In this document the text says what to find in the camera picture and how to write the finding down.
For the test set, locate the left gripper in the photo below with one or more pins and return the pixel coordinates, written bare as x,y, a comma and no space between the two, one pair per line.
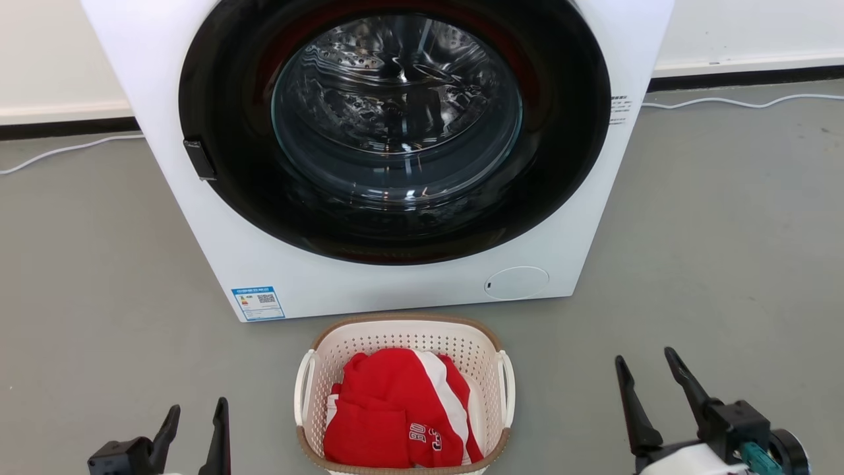
122,456

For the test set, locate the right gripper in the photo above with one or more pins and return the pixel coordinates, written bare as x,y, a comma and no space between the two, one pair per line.
732,429

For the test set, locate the cream perforated laundry basket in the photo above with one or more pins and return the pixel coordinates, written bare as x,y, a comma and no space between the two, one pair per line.
405,335

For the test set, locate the blue energy label sticker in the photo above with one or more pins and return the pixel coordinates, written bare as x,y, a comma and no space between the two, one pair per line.
258,303

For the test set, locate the red and white garment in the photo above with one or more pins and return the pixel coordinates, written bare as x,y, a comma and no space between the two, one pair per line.
376,409

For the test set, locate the round white filter cover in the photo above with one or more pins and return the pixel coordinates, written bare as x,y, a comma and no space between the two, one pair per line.
516,283

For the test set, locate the white front-loading washing machine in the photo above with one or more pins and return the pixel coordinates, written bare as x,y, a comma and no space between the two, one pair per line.
369,290

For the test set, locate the black round washer door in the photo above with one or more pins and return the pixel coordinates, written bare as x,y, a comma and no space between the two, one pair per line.
237,191

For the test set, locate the small printed text sticker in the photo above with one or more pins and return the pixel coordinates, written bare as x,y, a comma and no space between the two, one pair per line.
620,110

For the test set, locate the steel washer drum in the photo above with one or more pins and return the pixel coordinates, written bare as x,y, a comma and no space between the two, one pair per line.
395,99

